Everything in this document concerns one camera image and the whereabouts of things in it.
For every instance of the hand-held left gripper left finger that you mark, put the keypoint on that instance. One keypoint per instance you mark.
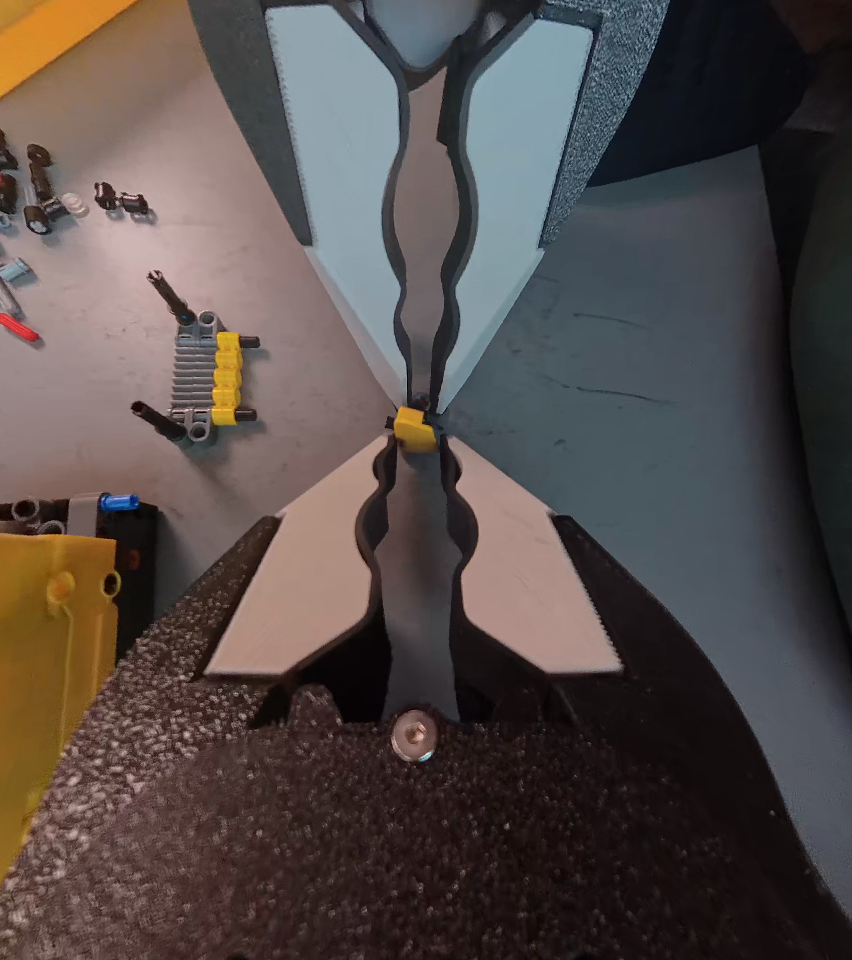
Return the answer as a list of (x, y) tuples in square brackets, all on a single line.
[(298, 592)]

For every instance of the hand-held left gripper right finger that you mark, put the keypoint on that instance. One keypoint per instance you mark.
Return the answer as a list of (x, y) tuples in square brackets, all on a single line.
[(538, 592)]

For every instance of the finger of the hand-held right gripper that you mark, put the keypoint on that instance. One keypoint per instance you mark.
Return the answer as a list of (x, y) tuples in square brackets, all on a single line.
[(343, 150), (516, 150)]

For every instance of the yellow grey lego arm assembly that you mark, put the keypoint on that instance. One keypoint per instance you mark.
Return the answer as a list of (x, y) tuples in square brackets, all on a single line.
[(414, 431)]

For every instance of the black lego elbow connector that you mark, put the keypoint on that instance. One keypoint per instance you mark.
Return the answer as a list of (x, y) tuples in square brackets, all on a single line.
[(40, 217)]

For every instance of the grey grille yellow lego subassembly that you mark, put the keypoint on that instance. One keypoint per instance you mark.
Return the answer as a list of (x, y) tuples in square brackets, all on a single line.
[(197, 367)]

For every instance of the yellow black lego robot build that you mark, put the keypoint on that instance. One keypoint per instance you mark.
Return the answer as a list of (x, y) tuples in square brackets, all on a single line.
[(21, 637)]

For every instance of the red lego pin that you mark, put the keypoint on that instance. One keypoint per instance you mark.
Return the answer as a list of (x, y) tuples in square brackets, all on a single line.
[(17, 328)]

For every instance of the yellow plastic parts bin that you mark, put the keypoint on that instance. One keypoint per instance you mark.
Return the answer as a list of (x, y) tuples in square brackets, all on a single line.
[(21, 52)]

